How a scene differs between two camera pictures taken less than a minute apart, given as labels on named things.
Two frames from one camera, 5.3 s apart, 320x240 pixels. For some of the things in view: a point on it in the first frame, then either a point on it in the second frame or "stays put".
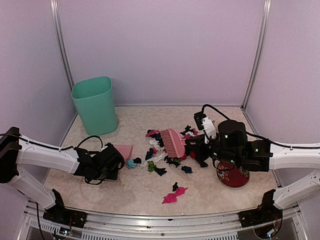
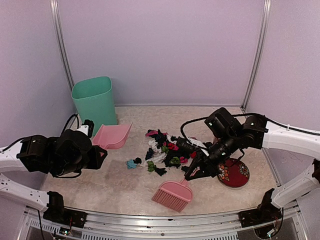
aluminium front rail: (105, 226) stays put
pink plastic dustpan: (125, 150) → (112, 136)
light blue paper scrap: (131, 164) stays put
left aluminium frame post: (62, 41) stays put
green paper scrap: (151, 166) stays put
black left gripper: (114, 174) → (95, 162)
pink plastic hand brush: (173, 141) → (174, 195)
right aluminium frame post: (264, 31) stays put
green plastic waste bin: (94, 100) stays put
